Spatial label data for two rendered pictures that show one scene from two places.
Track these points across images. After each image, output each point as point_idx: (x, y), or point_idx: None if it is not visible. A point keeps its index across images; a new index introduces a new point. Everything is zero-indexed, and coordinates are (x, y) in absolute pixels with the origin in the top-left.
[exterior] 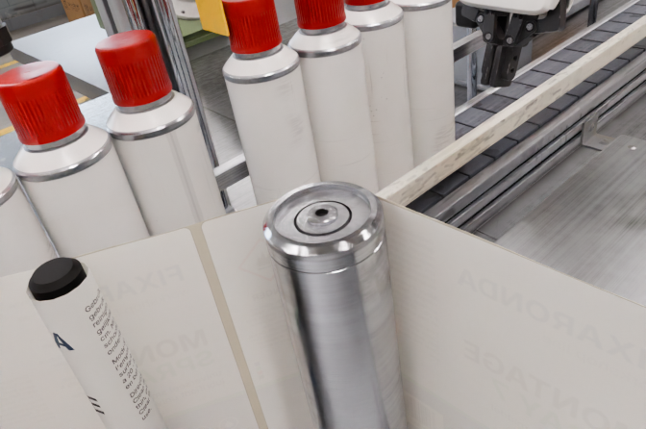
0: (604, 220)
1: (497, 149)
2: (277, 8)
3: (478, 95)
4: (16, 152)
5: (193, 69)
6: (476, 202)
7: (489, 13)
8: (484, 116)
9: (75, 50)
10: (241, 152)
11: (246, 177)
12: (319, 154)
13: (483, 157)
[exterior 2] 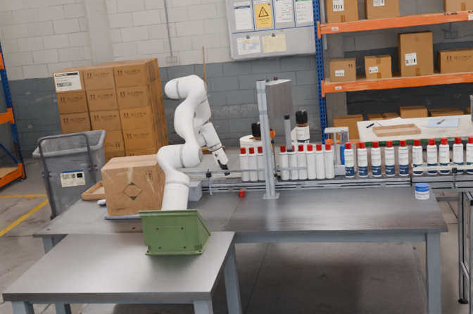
0: None
1: (237, 179)
2: (141, 241)
3: (219, 184)
4: (274, 223)
5: (210, 227)
6: None
7: (224, 165)
8: (227, 181)
9: (207, 260)
10: (246, 203)
11: (253, 200)
12: None
13: (240, 179)
